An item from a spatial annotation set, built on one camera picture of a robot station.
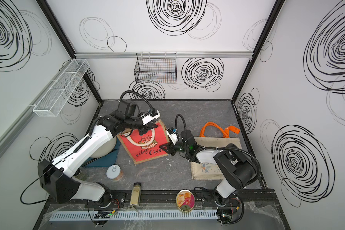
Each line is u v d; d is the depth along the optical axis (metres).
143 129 0.66
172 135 0.76
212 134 0.99
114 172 0.78
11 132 0.56
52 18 0.75
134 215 0.96
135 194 0.73
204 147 0.62
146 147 0.81
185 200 0.71
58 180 0.38
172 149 0.75
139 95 0.54
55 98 0.75
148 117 0.63
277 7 0.72
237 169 0.45
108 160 0.90
